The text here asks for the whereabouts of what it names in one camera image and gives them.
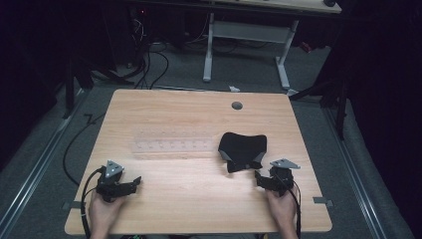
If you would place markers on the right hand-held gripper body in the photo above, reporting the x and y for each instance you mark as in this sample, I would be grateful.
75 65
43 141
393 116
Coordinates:
282 177

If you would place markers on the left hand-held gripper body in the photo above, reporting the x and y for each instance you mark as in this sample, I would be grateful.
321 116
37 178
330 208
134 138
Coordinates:
109 184

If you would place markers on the black cloth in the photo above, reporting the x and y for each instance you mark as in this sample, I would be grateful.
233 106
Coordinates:
244 149

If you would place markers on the person's right hand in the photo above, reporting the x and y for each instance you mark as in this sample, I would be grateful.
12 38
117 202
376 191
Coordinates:
282 209

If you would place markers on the person's left hand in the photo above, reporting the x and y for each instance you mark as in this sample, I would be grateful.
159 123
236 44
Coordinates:
103 212

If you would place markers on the grey tape tab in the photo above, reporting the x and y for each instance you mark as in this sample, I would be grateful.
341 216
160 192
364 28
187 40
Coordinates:
71 205
322 201

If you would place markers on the grey table grommet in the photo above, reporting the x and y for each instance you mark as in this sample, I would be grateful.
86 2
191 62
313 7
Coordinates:
237 106

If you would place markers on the white scrap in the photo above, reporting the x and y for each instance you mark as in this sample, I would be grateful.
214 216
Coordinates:
234 88

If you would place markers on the black stand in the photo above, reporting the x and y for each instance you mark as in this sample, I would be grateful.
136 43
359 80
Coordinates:
71 86
335 96

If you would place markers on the white-legged desk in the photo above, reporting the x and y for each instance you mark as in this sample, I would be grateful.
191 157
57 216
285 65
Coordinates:
249 31

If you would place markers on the metal floor rail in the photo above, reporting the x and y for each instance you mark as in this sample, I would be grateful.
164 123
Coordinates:
356 176
36 166

